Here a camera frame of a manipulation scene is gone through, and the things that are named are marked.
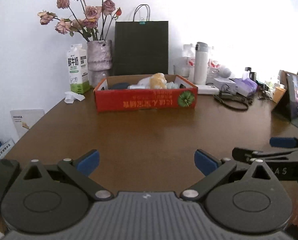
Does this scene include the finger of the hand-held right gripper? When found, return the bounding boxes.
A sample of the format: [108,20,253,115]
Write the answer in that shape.
[232,147,298,165]
[269,135,298,150]

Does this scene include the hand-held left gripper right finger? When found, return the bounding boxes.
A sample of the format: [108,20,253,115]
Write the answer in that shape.
[180,149,277,202]

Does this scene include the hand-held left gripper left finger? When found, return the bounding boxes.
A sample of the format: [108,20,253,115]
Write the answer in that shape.
[21,149,114,202]

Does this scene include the red cardboard box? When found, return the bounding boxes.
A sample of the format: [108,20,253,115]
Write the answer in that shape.
[93,74,198,113]

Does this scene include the dark blue zip pouch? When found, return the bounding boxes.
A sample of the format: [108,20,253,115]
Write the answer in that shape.
[108,82,129,90]

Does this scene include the white and yellow plush toy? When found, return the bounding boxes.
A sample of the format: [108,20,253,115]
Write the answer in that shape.
[138,72,168,89]

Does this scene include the brown wooden desktop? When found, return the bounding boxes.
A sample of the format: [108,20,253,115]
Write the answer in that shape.
[0,86,298,230]

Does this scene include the tablet with dark case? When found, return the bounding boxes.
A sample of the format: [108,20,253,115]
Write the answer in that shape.
[271,70,298,130]

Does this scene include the orange paper cup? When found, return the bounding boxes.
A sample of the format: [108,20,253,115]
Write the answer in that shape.
[273,86,287,103]

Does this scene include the crumpled white tissue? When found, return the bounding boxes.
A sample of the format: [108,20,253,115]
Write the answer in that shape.
[64,91,86,104]

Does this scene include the purple tissue pack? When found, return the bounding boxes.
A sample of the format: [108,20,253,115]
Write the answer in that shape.
[234,77,258,97]

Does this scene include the white power bank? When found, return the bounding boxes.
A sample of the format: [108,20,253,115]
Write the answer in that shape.
[197,84,219,95]

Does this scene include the white leaflet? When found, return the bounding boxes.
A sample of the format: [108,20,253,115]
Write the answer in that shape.
[10,109,45,138]

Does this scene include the white flat box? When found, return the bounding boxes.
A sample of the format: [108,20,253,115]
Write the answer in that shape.
[214,77,237,90]

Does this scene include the black phone stand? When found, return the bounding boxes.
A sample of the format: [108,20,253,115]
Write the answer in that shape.
[244,67,257,80]

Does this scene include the blue booklets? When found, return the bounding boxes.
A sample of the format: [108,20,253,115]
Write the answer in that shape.
[0,139,15,169]

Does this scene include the green and white milk carton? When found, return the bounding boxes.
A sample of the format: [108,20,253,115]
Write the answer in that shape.
[66,43,90,94]

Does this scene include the clear glass cup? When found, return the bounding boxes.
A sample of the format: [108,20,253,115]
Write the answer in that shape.
[173,64,190,78]

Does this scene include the white thermos bottle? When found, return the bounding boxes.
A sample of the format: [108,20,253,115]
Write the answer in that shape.
[194,42,209,85]

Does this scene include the clear plastic water bottle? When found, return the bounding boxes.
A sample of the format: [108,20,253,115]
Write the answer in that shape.
[183,44,197,78]

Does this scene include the dark green paper bag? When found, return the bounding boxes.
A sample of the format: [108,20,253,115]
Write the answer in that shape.
[113,4,169,77]

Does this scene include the dried pink roses bouquet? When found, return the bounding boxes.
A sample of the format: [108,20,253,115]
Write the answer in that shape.
[37,0,122,43]

